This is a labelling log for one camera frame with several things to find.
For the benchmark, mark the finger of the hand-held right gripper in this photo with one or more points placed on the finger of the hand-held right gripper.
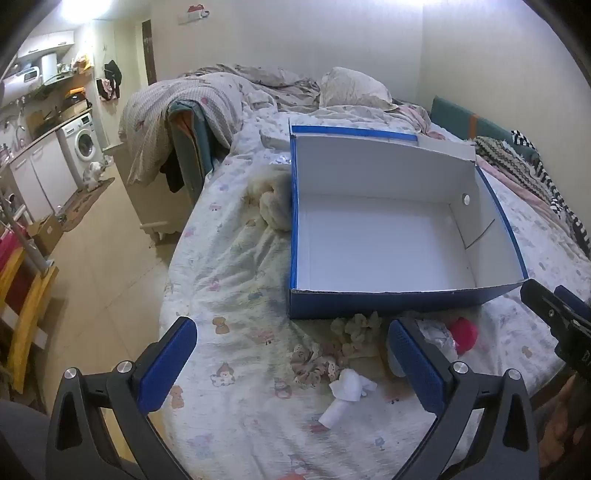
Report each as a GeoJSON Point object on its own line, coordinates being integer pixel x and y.
{"type": "Point", "coordinates": [575, 302]}
{"type": "Point", "coordinates": [540, 302]}

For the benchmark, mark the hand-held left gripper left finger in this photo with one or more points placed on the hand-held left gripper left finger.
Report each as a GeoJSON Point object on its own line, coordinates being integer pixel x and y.
{"type": "Point", "coordinates": [166, 364]}

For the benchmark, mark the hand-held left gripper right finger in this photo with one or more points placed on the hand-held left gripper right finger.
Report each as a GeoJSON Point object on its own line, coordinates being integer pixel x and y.
{"type": "Point", "coordinates": [415, 364]}

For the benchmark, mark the pink knitted hat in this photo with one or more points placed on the pink knitted hat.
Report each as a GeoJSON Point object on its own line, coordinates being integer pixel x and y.
{"type": "Point", "coordinates": [464, 334]}

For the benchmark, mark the olive beige fluffy scrunchie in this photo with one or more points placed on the olive beige fluffy scrunchie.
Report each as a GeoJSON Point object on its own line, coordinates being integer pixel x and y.
{"type": "Point", "coordinates": [358, 330]}

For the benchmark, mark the white sock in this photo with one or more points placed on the white sock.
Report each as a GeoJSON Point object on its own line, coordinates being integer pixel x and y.
{"type": "Point", "coordinates": [351, 387]}

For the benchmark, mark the patterned beige scrunchie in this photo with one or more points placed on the patterned beige scrunchie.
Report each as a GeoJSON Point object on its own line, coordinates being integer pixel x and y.
{"type": "Point", "coordinates": [309, 362]}

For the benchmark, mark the blue and white cardboard box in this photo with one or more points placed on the blue and white cardboard box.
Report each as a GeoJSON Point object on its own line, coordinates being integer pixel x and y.
{"type": "Point", "coordinates": [369, 240]}

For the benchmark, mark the person's right hand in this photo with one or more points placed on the person's right hand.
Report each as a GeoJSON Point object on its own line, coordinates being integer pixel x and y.
{"type": "Point", "coordinates": [561, 420]}

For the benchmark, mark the white crumpled cloth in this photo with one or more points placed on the white crumpled cloth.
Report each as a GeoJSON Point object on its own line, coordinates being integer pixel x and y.
{"type": "Point", "coordinates": [434, 332]}

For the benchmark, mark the black and white striped cloth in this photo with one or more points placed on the black and white striped cloth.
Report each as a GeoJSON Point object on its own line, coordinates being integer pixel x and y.
{"type": "Point", "coordinates": [561, 198]}

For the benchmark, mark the pink blanket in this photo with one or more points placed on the pink blanket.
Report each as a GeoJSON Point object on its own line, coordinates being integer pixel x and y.
{"type": "Point", "coordinates": [503, 177]}

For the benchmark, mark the zigzag knitted blanket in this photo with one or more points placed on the zigzag knitted blanket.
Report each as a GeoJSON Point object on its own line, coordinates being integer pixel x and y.
{"type": "Point", "coordinates": [512, 159]}

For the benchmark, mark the yellow wooden chair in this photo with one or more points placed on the yellow wooden chair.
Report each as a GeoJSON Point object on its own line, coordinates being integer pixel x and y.
{"type": "Point", "coordinates": [27, 318]}

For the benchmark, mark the brown cardboard box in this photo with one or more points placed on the brown cardboard box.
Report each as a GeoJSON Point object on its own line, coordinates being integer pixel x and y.
{"type": "Point", "coordinates": [46, 233]}

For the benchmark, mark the brown floor rug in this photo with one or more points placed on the brown floor rug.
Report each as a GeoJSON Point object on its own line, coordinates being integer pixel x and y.
{"type": "Point", "coordinates": [85, 203]}

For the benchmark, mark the metal pole rack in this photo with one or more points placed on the metal pole rack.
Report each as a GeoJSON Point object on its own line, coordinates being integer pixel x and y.
{"type": "Point", "coordinates": [27, 244]}

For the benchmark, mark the cream plush toy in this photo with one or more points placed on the cream plush toy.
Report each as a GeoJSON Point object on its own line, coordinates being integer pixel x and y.
{"type": "Point", "coordinates": [274, 207]}

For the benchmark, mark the black garment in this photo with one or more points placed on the black garment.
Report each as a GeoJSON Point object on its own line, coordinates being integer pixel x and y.
{"type": "Point", "coordinates": [174, 173]}

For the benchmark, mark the red cloth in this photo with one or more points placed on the red cloth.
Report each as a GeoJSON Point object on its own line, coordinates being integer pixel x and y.
{"type": "Point", "coordinates": [9, 251]}

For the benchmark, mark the white and brown cat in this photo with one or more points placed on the white and brown cat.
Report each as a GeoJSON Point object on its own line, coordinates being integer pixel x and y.
{"type": "Point", "coordinates": [94, 174]}

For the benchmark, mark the teal headboard cushion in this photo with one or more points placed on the teal headboard cushion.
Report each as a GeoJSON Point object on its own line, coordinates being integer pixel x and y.
{"type": "Point", "coordinates": [455, 117]}

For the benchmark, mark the white kitchen cabinet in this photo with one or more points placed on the white kitchen cabinet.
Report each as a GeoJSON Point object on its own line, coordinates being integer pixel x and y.
{"type": "Point", "coordinates": [41, 177]}

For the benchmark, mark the white washing machine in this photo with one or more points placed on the white washing machine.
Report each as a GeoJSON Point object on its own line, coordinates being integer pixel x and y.
{"type": "Point", "coordinates": [82, 138]}

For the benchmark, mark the beige patterned quilt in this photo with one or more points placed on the beige patterned quilt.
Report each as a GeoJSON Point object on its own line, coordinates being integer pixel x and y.
{"type": "Point", "coordinates": [203, 97]}

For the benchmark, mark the beige pillow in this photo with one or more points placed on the beige pillow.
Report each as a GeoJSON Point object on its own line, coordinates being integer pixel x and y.
{"type": "Point", "coordinates": [353, 87]}

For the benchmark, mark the hanging black clothes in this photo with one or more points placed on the hanging black clothes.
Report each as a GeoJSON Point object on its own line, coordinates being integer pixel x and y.
{"type": "Point", "coordinates": [112, 76]}

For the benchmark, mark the white water heater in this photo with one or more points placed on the white water heater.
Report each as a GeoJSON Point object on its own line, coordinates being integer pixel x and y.
{"type": "Point", "coordinates": [21, 90]}

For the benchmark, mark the brown door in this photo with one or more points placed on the brown door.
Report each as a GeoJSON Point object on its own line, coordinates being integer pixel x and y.
{"type": "Point", "coordinates": [148, 50]}

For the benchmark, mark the white kitchen appliance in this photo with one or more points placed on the white kitchen appliance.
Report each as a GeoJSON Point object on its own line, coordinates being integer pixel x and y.
{"type": "Point", "coordinates": [48, 67]}

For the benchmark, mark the white wall cabinet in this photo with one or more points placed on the white wall cabinet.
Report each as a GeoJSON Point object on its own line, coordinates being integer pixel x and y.
{"type": "Point", "coordinates": [46, 42]}

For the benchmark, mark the red and white wall ornament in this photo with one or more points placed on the red and white wall ornament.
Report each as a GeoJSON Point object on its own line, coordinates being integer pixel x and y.
{"type": "Point", "coordinates": [194, 13]}

